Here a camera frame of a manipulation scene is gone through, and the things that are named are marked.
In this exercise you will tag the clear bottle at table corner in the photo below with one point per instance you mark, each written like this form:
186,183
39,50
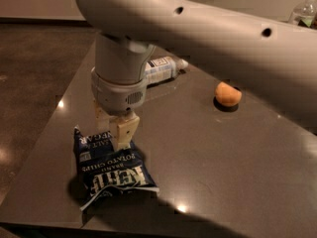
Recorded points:
303,14

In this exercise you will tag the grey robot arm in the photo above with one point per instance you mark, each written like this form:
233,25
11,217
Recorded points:
275,61

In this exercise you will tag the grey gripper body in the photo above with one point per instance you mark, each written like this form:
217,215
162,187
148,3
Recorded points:
116,97

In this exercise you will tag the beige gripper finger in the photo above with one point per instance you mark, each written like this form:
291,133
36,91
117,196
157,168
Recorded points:
102,118
122,129

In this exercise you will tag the clear plastic water bottle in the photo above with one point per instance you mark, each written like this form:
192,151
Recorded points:
163,69

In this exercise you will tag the blue kettle chip bag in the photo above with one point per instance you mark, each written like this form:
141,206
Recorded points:
106,172

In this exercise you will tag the orange fruit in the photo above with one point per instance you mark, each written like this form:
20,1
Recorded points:
227,95

